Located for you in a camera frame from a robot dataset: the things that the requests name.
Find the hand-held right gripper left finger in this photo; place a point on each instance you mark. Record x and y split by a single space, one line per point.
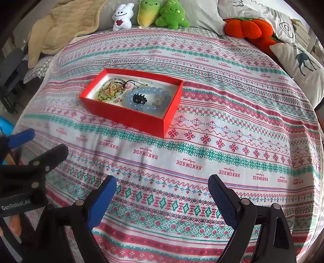
101 202

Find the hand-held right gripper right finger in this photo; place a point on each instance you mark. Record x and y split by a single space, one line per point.
222 199

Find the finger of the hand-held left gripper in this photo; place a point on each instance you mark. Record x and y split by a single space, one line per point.
54 153
22 137

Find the red jewelry box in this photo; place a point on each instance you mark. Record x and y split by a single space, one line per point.
126 115

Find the dark hair claw clip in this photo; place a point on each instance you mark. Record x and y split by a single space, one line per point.
138 99

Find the person's left hand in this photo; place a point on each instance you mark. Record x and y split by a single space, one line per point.
17 226

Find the grey checked bedsheet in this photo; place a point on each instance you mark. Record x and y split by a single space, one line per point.
35 69

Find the dark grey chair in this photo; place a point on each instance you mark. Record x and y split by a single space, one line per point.
12 63

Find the printed blanket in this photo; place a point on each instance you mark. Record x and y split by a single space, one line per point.
202 126

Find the beige quilted blanket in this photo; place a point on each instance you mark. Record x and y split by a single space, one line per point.
63 27

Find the white deer print pillow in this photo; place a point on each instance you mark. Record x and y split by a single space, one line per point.
291 65

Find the white bunny plush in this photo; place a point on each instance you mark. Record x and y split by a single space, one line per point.
121 17

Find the orange pumpkin plush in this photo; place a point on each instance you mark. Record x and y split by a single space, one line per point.
265 44
248 27

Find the yellow green carrot plush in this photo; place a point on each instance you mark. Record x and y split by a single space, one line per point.
148 12

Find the green tree plush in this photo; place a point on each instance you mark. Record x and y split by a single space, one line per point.
172 15

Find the grey pillow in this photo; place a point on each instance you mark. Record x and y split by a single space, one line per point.
202 12

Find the white doodle print pillow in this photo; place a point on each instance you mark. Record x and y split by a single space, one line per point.
268 15

